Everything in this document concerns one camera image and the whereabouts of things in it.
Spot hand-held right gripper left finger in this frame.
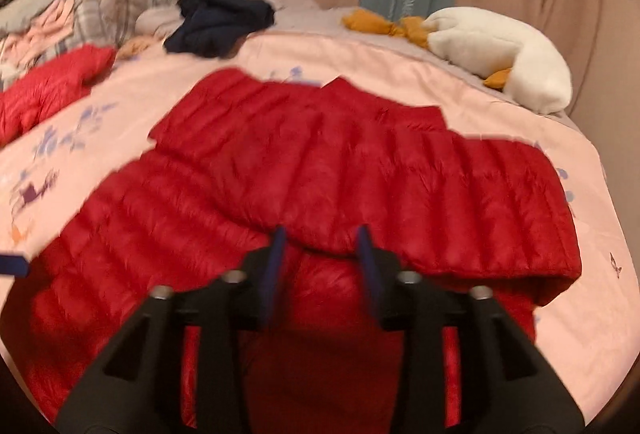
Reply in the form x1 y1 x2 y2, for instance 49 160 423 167
54 226 288 434

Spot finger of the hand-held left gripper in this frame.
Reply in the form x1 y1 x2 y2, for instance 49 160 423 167
0 254 27 277

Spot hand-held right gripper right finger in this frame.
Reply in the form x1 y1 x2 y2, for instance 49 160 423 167
356 224 586 434

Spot red down jacket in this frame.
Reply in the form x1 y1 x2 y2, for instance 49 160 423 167
15 68 583 430

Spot pink clothes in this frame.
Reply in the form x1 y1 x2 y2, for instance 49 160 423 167
0 0 81 64

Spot navy blue clothes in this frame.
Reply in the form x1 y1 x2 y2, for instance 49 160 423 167
164 0 277 59

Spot bright red puffer jacket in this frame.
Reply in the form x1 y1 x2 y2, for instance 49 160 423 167
0 44 117 147

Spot pink printed duvet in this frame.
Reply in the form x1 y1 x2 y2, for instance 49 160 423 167
0 31 640 417

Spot peach cloth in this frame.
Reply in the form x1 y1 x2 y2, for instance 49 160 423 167
116 36 157 60

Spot grey plaid blanket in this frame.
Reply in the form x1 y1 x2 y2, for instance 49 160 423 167
47 0 121 62

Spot white goose plush toy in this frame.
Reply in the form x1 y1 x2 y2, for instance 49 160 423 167
342 7 573 115

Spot light grey garment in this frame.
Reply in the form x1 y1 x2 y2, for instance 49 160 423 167
135 6 185 38

